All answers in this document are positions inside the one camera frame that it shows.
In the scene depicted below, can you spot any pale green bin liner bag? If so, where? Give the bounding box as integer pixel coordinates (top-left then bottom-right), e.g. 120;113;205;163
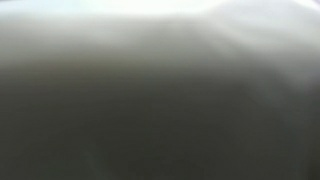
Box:
0;0;320;180

